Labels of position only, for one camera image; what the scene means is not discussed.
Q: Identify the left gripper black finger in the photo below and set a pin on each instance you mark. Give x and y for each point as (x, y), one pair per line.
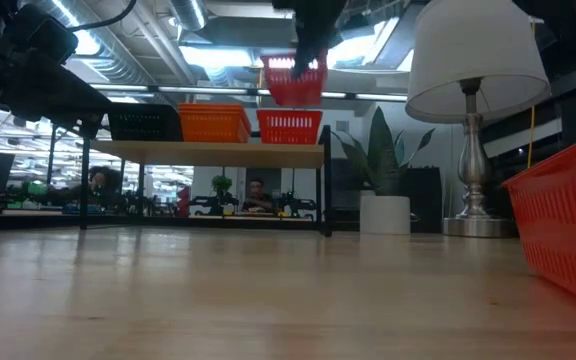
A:
(53, 95)

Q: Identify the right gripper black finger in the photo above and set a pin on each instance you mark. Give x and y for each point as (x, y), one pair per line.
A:
(313, 45)

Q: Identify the red slotted plastic basket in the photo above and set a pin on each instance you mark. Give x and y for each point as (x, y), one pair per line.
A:
(293, 90)
(289, 129)
(568, 225)

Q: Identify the black background robot arm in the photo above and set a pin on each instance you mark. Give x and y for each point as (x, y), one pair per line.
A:
(295, 204)
(213, 204)

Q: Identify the wooden shelf with black posts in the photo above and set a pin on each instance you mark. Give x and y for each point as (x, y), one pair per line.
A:
(208, 154)

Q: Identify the green background object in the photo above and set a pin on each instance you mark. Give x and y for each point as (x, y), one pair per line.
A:
(35, 187)

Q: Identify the person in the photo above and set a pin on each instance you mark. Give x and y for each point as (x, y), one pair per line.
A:
(99, 181)
(256, 192)

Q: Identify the long ceiling strip light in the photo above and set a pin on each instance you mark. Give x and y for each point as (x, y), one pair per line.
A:
(208, 90)

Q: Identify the black background workbench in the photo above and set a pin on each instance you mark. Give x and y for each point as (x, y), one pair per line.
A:
(33, 220)

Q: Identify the white shade silver table lamp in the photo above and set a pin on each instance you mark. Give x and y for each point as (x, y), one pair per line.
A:
(473, 55)

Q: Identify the small green background plant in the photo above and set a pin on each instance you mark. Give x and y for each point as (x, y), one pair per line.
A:
(221, 184)

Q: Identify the red background object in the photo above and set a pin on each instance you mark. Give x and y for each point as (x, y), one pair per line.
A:
(184, 200)

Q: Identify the green plant in white pot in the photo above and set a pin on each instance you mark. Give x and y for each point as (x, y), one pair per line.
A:
(384, 215)

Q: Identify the black box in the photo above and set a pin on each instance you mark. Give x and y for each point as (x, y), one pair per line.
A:
(425, 200)

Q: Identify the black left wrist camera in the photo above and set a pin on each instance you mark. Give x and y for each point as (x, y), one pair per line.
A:
(43, 35)

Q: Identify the large silver ventilation duct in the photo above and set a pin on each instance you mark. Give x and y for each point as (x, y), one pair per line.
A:
(113, 55)

